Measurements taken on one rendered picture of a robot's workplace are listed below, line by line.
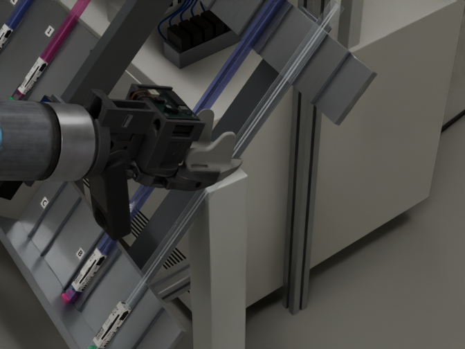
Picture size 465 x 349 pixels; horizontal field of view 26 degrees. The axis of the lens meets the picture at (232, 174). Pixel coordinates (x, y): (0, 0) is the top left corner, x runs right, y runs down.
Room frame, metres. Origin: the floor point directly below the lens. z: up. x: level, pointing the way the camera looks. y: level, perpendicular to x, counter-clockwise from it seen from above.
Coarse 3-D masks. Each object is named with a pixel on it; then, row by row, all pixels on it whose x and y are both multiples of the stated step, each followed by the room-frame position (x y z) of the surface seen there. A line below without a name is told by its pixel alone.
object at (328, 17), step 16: (320, 16) 0.90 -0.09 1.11; (336, 16) 0.90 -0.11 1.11; (320, 32) 0.89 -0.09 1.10; (304, 48) 0.88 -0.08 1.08; (288, 64) 0.88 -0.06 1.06; (304, 64) 0.88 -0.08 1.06; (288, 80) 0.86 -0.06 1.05; (272, 96) 0.86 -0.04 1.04; (256, 112) 0.85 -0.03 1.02; (256, 128) 0.84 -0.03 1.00; (240, 144) 0.83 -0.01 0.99; (208, 192) 0.81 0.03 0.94; (192, 208) 0.80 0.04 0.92; (176, 224) 0.80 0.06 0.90; (176, 240) 0.79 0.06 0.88; (160, 256) 0.78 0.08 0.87; (144, 272) 0.77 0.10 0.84; (144, 288) 0.76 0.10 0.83; (128, 304) 0.75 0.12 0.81
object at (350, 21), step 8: (344, 0) 1.52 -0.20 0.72; (352, 0) 1.51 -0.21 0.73; (360, 0) 1.52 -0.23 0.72; (352, 8) 1.51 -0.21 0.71; (360, 8) 1.52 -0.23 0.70; (344, 16) 1.52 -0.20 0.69; (352, 16) 1.51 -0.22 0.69; (360, 16) 1.52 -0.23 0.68; (344, 24) 1.52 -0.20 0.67; (352, 24) 1.51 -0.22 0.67; (360, 24) 1.52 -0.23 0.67; (344, 32) 1.52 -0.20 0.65; (352, 32) 1.51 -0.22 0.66; (360, 32) 1.53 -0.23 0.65; (344, 40) 1.52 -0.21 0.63; (352, 40) 1.51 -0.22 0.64; (464, 112) 2.05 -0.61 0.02; (456, 120) 2.03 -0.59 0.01
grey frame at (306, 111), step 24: (312, 0) 1.39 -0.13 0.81; (312, 120) 1.39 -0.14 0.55; (312, 144) 1.40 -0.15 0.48; (312, 168) 1.40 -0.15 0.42; (288, 192) 1.41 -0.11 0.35; (312, 192) 1.40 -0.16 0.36; (288, 216) 1.41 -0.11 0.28; (312, 216) 1.40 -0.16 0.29; (288, 240) 1.41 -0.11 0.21; (288, 264) 1.40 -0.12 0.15; (288, 288) 1.40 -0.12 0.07
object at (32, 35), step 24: (0, 0) 1.38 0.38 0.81; (48, 0) 1.33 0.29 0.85; (0, 24) 1.34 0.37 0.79; (24, 24) 1.32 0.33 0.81; (48, 24) 1.29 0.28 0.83; (24, 48) 1.28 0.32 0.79; (72, 48) 1.23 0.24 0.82; (0, 72) 1.27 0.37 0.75; (24, 72) 1.24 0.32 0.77; (48, 72) 1.22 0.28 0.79; (72, 72) 1.20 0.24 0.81; (0, 96) 1.23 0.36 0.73; (24, 96) 1.20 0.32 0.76; (48, 96) 1.18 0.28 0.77
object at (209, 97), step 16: (272, 0) 0.99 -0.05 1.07; (272, 16) 0.98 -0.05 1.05; (256, 32) 0.97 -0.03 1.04; (240, 48) 0.97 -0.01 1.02; (224, 64) 0.96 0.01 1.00; (240, 64) 0.96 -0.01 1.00; (224, 80) 0.95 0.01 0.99; (208, 96) 0.94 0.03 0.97; (144, 192) 0.89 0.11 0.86; (112, 240) 0.86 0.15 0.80
